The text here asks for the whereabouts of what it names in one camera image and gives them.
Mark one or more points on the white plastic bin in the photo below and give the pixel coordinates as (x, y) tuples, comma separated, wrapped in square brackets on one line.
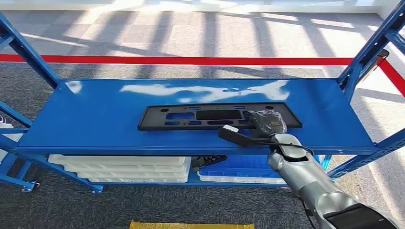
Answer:
[(240, 180)]

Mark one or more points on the black mechanical part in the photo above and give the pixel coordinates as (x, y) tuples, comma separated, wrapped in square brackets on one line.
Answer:
[(207, 161)]

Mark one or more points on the blue plastic bin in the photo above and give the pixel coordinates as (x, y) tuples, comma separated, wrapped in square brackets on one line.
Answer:
[(240, 167)]

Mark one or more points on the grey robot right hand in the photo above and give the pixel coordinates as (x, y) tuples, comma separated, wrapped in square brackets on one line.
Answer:
[(267, 123)]

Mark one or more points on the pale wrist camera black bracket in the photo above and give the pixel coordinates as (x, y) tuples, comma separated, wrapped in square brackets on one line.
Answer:
[(230, 128)]

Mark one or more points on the white plastic container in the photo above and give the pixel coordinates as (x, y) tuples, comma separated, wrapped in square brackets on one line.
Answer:
[(9, 137)]

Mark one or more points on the blue metal shelf rack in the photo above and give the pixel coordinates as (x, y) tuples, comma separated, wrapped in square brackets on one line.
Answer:
[(95, 120)]

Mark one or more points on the red floor tape line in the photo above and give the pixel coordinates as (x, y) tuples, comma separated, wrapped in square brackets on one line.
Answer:
[(189, 60)]

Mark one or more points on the black plastic panel part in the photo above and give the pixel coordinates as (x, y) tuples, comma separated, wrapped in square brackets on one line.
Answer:
[(152, 120)]

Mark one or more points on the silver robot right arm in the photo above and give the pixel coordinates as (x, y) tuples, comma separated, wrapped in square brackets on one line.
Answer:
[(316, 186)]

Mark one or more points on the yellow floor tape square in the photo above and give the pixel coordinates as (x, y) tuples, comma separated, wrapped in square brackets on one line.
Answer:
[(189, 225)]

